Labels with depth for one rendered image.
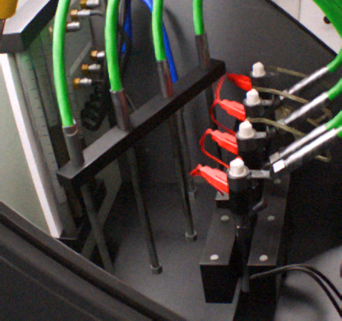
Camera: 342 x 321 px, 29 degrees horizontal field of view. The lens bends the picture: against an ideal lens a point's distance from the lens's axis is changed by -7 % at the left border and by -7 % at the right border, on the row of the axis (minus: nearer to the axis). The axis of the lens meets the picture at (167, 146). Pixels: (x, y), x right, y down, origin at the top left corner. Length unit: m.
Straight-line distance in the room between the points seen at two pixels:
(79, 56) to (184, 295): 0.40
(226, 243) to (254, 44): 0.34
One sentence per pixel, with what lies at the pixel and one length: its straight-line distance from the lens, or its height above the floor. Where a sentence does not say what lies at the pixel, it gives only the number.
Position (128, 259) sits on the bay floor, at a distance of 1.14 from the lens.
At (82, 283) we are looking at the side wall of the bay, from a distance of 0.52.
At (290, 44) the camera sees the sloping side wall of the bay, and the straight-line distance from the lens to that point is 1.09.
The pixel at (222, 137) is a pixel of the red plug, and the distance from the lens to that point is 0.95.
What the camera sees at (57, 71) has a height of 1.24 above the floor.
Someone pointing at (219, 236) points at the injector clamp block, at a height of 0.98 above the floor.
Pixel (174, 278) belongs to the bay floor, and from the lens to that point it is 1.09.
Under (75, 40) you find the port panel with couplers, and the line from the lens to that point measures 1.08.
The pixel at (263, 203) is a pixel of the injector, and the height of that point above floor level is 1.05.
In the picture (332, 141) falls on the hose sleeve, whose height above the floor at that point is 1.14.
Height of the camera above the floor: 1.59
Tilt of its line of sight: 34 degrees down
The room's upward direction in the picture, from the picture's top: 10 degrees counter-clockwise
